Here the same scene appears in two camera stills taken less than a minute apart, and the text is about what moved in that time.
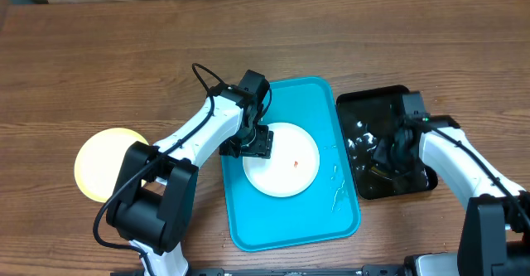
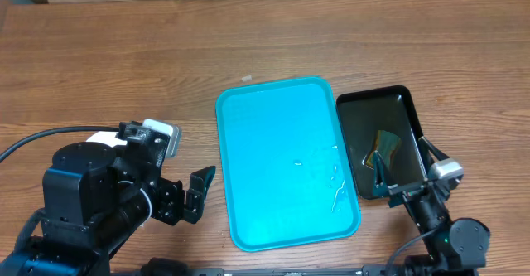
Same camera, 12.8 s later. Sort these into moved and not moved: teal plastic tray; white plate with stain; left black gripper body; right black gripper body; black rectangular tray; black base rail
Moved: white plate with stain; right black gripper body; left black gripper body
Not moved: black rectangular tray; black base rail; teal plastic tray
